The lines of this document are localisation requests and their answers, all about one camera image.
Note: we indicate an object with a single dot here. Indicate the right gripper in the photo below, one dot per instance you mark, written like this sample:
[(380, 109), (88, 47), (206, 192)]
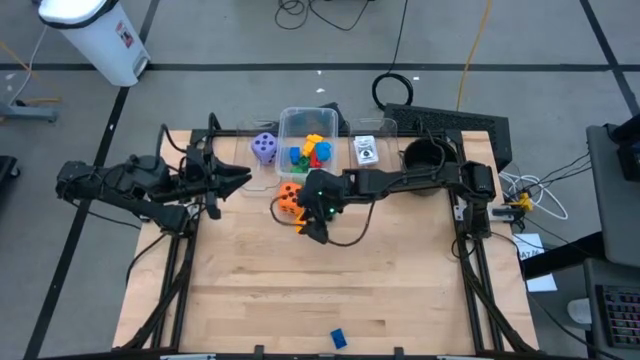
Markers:
[(322, 200)]

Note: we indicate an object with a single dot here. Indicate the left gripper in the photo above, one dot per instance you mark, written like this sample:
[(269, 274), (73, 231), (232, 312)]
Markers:
[(207, 175)]

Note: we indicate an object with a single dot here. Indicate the orange-yellow toy block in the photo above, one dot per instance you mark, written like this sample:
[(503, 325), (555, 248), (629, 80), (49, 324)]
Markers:
[(300, 222)]

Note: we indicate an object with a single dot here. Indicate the orange foam die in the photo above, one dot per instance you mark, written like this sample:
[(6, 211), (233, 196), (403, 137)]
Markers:
[(289, 197)]

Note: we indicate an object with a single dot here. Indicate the green two-stud toy brick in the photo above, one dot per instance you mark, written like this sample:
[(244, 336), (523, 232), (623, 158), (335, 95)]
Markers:
[(304, 161)]

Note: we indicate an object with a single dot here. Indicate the purple foam die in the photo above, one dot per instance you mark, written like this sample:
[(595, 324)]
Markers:
[(264, 149)]

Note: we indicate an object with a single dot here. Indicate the blue roof-shaped toy block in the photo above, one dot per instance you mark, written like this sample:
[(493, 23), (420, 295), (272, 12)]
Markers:
[(323, 151)]

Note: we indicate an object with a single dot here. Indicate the blue single-stud toy block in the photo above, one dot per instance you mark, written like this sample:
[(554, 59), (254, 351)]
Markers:
[(295, 155)]

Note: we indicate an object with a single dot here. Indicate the white card box black emblem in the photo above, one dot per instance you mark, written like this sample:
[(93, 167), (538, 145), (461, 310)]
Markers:
[(365, 150)]

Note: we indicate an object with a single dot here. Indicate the blue two-stud toy brick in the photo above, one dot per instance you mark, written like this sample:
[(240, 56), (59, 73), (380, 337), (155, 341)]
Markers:
[(338, 339)]

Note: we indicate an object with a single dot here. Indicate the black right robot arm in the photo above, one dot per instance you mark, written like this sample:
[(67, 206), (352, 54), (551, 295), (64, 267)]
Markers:
[(400, 181)]

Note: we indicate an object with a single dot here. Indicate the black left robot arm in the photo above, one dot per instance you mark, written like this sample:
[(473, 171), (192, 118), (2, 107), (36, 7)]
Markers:
[(125, 185)]

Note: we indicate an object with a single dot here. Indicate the shallow clear plastic tray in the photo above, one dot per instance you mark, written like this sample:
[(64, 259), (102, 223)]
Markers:
[(252, 175), (387, 145)]

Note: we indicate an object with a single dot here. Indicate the deep clear plastic bin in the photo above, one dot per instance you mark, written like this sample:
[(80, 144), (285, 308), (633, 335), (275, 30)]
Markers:
[(307, 117)]

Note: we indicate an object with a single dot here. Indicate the black plastic bucket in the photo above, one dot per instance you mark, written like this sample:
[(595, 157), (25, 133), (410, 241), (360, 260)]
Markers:
[(425, 152)]

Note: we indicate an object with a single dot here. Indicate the white trash bin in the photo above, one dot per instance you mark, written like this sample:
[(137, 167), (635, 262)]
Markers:
[(100, 40)]

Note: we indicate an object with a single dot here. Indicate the white paper sheet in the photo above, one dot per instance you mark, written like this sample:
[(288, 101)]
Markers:
[(530, 245), (541, 283)]

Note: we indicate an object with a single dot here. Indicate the grey stand base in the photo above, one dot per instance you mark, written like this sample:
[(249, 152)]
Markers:
[(30, 112)]

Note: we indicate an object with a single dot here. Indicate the black floor object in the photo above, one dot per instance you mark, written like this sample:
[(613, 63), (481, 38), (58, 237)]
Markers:
[(6, 172)]

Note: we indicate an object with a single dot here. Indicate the white computer mouse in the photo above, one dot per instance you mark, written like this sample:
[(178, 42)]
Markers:
[(580, 310)]

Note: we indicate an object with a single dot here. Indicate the grey keyboard desk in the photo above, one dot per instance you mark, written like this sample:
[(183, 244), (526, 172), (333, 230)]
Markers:
[(615, 272)]

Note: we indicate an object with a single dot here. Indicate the black desk device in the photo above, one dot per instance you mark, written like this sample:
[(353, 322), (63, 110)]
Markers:
[(627, 150)]

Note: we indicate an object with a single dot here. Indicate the backlit computer keyboard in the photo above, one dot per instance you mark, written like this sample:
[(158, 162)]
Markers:
[(620, 315)]

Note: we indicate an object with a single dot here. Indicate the black aluminium table frame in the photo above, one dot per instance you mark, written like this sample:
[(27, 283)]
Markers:
[(215, 133)]

